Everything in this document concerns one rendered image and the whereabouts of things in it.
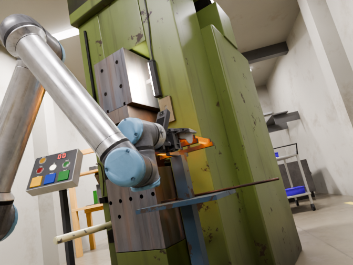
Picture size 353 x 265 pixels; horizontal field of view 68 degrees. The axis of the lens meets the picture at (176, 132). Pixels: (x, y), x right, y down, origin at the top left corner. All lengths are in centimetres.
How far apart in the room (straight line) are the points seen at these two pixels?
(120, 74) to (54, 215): 357
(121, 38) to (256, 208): 159
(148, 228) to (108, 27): 155
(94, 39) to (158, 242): 165
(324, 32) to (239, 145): 345
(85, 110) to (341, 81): 442
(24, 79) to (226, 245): 125
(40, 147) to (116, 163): 466
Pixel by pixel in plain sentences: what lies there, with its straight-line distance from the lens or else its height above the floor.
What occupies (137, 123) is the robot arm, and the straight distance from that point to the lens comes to 78.
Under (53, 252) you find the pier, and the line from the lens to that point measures 512.
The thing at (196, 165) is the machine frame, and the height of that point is 88.
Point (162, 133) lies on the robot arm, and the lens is 88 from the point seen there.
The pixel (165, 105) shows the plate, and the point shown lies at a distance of 173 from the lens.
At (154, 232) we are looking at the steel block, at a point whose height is 56.
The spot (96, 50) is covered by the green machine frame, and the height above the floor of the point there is 198.
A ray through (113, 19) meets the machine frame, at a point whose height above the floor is 214.
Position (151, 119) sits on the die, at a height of 129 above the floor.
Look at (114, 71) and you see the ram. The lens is 191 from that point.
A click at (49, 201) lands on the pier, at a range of 509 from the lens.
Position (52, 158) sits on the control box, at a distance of 212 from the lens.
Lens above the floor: 75
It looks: 12 degrees up
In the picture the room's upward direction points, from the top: 12 degrees counter-clockwise
